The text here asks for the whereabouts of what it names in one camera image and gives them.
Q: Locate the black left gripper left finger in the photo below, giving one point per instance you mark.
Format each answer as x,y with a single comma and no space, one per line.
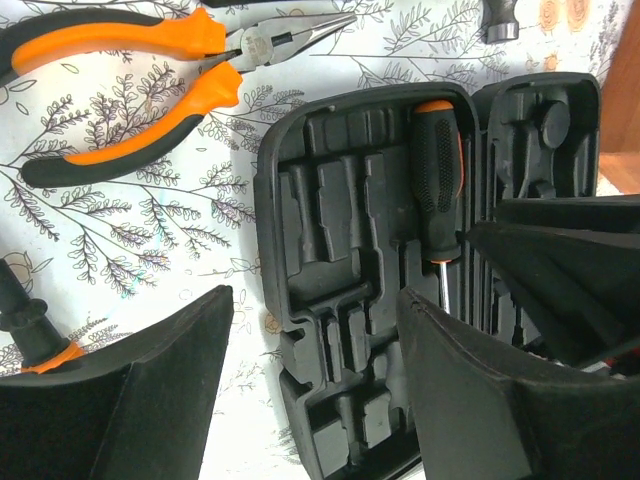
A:
139,408

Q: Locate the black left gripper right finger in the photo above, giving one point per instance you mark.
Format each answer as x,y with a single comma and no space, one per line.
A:
486,410

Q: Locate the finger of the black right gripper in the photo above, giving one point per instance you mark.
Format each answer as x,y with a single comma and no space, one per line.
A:
613,214
580,288

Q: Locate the large orange black screwdriver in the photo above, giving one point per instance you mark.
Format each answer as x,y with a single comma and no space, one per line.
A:
437,177

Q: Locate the black plastic tool case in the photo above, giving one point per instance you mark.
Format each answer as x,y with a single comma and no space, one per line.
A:
338,237

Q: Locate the wooden compartment tray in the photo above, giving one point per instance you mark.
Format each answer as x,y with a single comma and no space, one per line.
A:
619,142

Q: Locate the steel claw hammer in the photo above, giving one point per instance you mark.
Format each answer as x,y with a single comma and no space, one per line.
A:
499,21

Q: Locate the orange handled tool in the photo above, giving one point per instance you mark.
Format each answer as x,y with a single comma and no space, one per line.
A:
41,345

